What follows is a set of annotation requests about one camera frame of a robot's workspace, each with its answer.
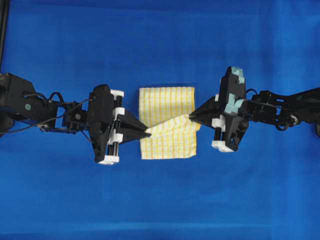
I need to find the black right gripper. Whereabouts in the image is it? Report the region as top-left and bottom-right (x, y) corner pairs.
(189, 66), (248, 153)

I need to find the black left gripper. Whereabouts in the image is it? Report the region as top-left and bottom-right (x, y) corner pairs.
(86, 84), (152, 165)

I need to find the yellow checked towel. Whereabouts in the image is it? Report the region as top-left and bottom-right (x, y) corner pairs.
(138, 86), (201, 160)

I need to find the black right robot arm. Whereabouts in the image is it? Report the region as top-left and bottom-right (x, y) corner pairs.
(189, 66), (320, 153)

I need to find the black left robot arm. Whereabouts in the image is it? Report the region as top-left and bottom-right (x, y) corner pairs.
(0, 73), (151, 165)

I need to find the black taped right wrist camera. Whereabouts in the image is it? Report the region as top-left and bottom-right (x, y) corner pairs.
(223, 66), (246, 115)

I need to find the black frame post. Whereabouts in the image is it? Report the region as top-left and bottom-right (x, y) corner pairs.
(0, 0), (11, 69)

